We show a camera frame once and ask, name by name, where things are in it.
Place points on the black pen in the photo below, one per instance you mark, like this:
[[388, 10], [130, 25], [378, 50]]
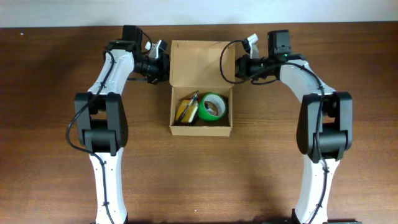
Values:
[[188, 107]]

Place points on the small blue white box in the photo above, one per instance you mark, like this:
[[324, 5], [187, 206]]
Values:
[[211, 109]]

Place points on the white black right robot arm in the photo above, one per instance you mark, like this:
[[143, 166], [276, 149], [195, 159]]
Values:
[[325, 122]]

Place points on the brown cardboard box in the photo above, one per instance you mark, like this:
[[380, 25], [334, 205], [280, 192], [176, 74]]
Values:
[[202, 66]]

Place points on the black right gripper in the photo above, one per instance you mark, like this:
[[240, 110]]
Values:
[[239, 67]]

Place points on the green tape roll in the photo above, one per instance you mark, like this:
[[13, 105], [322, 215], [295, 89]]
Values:
[[218, 101]]

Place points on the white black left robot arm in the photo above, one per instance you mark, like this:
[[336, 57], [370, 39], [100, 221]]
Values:
[[100, 116]]

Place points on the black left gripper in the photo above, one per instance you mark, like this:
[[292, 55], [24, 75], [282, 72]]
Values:
[[163, 68]]

